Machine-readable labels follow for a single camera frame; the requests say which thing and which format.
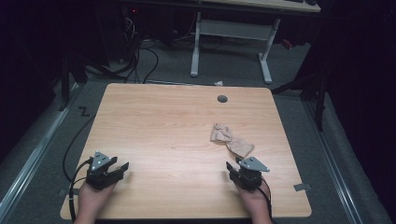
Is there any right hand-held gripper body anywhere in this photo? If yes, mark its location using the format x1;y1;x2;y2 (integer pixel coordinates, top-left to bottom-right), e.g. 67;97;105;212
229;155;271;192

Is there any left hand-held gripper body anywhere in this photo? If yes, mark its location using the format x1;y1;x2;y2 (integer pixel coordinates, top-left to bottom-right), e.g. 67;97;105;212
85;150;124;191

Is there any beige cloth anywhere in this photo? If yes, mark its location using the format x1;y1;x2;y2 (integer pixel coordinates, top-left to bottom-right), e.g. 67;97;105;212
209;122;256;159

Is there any person's left hand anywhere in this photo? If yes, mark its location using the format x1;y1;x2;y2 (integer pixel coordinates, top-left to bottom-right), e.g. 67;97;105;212
77;182;118;217

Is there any person's right hand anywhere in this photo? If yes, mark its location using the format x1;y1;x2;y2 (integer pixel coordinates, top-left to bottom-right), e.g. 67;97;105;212
235;181;272;217

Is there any grey tape piece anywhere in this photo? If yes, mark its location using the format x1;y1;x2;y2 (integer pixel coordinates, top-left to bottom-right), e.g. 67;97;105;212
292;182;312;192

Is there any black metal stand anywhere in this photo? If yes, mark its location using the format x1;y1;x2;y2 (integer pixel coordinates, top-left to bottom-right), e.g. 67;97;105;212
57;54;90;113
270;69;330;133

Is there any small red object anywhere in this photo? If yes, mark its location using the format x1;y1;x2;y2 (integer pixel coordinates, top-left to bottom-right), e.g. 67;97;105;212
280;38;294;51

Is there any white-framed desk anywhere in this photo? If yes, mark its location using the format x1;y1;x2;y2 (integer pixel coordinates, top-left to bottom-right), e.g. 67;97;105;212
190;0;322;85

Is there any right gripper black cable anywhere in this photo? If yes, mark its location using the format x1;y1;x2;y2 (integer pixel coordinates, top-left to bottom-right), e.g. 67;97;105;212
257;176;274;219

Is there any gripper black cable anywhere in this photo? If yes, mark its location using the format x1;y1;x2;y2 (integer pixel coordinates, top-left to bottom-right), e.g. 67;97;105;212
68;157;94;224
257;176;274;219

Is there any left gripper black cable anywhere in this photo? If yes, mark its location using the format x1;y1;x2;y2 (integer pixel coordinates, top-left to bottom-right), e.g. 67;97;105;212
68;157;94;224

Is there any thin black floor cable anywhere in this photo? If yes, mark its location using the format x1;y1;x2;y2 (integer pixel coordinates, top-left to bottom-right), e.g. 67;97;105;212
62;114;97;183

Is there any metal floor rail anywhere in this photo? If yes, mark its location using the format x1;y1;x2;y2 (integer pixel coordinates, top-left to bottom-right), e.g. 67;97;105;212
302;99;364;224
0;83;82;220

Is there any bundle of black floor cables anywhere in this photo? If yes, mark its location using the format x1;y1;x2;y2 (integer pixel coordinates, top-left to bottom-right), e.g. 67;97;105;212
83;13;160;85

